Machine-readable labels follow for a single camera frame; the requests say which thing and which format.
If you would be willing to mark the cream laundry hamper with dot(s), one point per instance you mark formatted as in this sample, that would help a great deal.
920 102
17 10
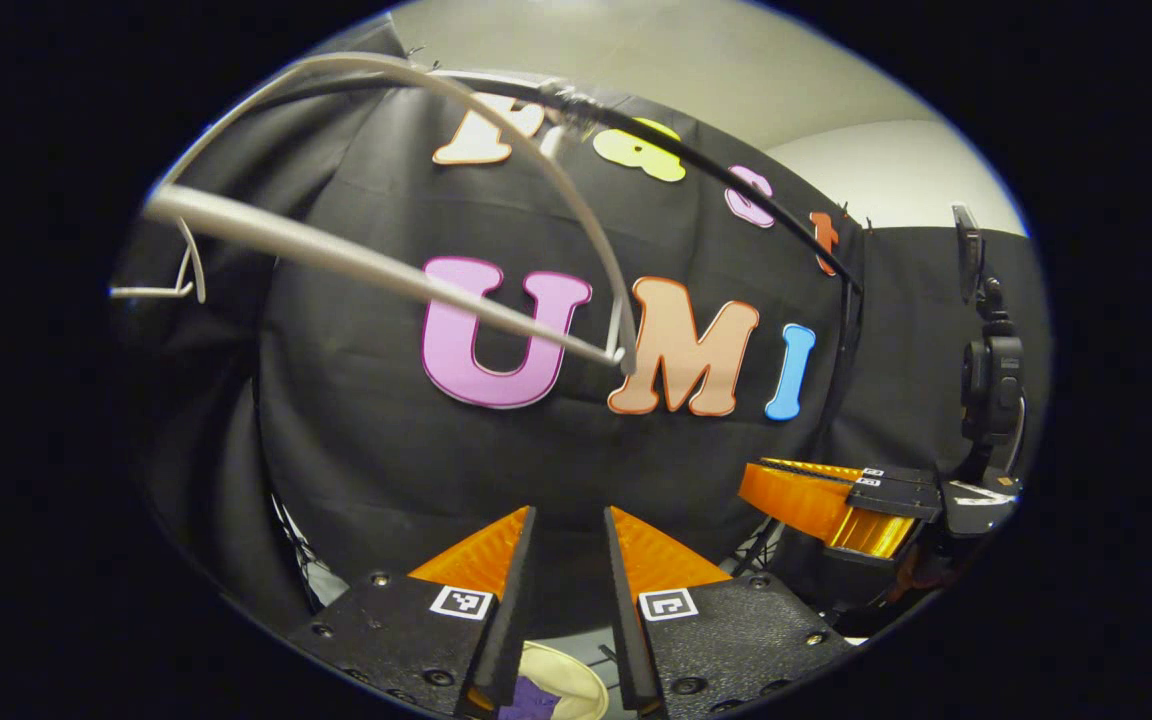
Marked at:
568 672

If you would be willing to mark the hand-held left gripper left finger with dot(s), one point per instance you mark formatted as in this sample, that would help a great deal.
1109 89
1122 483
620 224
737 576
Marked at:
506 620

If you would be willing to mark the pale clothes hanger clear hook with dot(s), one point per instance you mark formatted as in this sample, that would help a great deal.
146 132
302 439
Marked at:
336 255

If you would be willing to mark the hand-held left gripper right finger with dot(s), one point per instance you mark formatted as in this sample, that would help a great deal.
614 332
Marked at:
626 620

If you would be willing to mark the purple ribbed sweater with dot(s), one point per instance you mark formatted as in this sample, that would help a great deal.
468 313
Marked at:
531 702

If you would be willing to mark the black clothes rail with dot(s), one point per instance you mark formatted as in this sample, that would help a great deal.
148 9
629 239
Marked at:
716 165

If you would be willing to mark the white empty clothes hanger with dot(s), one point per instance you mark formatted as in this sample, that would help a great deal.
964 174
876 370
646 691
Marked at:
146 293

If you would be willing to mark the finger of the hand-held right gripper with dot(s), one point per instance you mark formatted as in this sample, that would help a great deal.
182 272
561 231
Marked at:
896 474
806 500

